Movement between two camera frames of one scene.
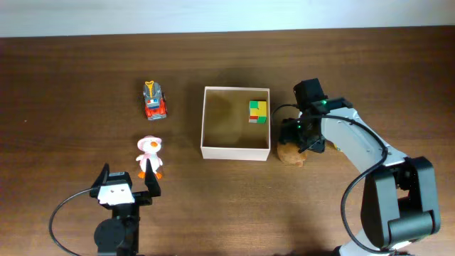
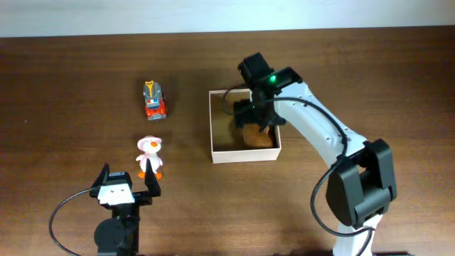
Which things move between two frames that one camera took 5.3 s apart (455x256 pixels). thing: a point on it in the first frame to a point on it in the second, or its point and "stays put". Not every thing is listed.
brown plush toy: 288,153 to 253,136
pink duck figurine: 150,145 stays put
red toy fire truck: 156,101 stays put
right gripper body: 295,132 to 249,111
